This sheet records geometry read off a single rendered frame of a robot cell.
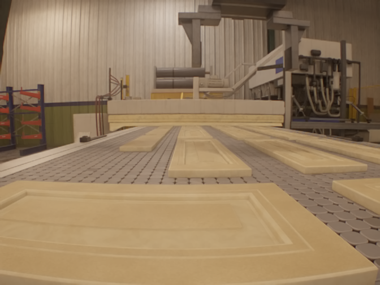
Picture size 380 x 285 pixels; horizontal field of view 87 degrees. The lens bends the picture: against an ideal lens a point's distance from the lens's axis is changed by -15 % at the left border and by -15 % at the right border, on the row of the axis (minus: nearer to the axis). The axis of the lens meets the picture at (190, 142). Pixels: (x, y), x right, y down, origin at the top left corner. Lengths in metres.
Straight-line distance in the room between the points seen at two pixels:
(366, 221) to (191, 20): 0.66
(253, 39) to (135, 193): 7.54
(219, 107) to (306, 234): 2.67
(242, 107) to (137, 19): 5.62
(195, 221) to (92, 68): 7.66
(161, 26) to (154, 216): 7.47
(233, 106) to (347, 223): 2.63
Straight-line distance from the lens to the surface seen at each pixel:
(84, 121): 3.54
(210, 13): 0.75
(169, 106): 2.86
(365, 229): 0.36
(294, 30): 0.82
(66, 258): 0.23
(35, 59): 8.93
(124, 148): 0.92
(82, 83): 7.92
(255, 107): 2.98
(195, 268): 0.20
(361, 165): 0.70
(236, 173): 0.54
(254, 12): 0.82
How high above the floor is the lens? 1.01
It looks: 7 degrees down
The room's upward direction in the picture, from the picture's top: straight up
